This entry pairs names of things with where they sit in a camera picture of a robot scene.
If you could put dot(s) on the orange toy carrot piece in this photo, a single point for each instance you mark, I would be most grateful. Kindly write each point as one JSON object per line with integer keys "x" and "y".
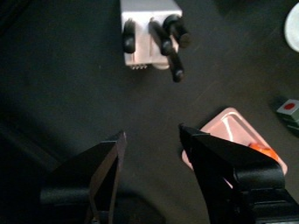
{"x": 265, "y": 151}

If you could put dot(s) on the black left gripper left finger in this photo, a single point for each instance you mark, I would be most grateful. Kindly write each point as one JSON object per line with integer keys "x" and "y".
{"x": 78, "y": 178}

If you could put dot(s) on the pale pink wooden tray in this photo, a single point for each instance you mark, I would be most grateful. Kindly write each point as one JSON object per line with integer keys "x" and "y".
{"x": 230, "y": 125}

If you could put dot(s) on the cream toy block with prints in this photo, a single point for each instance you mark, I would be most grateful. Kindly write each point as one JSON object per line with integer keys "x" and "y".
{"x": 290, "y": 108}

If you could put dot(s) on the white round plate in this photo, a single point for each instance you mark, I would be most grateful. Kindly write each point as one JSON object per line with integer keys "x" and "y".
{"x": 293, "y": 29}

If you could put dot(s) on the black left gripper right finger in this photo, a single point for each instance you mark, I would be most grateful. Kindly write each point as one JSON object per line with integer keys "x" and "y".
{"x": 226, "y": 175}

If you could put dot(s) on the white toy knife block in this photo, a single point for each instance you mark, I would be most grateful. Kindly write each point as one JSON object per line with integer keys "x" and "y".
{"x": 142, "y": 17}

